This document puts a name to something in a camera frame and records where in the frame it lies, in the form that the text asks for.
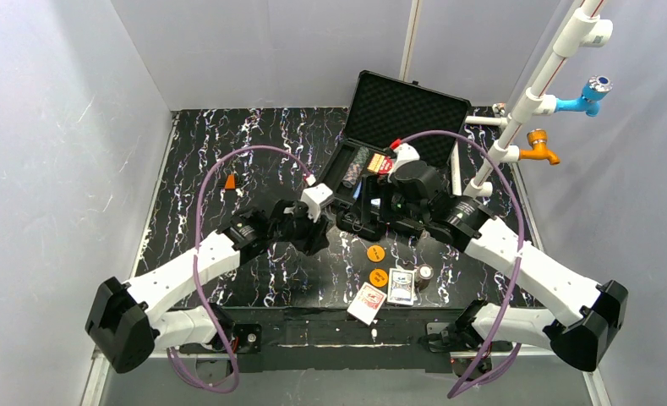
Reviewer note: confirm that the brown poker chip stack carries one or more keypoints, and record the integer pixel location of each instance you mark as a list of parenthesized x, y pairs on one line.
[(423, 277)]

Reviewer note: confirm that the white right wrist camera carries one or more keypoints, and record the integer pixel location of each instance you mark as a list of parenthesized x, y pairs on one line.
[(402, 153)]

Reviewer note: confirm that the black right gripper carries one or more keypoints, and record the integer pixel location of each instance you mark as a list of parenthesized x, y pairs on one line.
[(368, 204)]

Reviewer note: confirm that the orange dealer button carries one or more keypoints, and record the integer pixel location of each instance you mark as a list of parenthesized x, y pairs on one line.
[(375, 253), (378, 278)]

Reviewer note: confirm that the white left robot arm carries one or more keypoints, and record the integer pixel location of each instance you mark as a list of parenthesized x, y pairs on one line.
[(130, 320)]

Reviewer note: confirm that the red playing card deck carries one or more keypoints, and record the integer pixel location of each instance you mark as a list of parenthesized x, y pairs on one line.
[(367, 303)]

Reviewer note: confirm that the orange plastic tap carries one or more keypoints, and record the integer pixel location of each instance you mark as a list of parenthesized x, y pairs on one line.
[(539, 151)]

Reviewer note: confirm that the black poker set case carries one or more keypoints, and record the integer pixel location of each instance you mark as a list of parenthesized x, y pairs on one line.
[(383, 110)]

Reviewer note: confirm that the blue card deck in case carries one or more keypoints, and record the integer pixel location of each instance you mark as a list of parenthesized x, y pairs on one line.
[(357, 191)]

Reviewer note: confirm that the grey chip stack in case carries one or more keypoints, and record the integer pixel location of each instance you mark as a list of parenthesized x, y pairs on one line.
[(351, 176)]

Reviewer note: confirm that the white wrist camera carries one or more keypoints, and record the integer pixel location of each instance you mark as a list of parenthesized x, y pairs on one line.
[(402, 153), (316, 197)]

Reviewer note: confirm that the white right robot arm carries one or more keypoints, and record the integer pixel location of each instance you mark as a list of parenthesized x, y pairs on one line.
[(580, 318)]

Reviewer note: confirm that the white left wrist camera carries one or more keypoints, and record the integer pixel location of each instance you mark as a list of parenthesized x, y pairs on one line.
[(316, 197)]

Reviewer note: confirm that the blue playing card deck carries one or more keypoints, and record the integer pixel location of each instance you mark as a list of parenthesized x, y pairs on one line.
[(400, 286)]

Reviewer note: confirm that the blue plastic tap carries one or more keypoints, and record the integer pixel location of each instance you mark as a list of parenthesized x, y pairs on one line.
[(596, 89)]

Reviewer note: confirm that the white pvc pipe frame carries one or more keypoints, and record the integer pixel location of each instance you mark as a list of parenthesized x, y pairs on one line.
[(582, 27)]

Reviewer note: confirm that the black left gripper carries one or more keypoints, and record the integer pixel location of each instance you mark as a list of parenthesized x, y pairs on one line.
[(315, 235)]

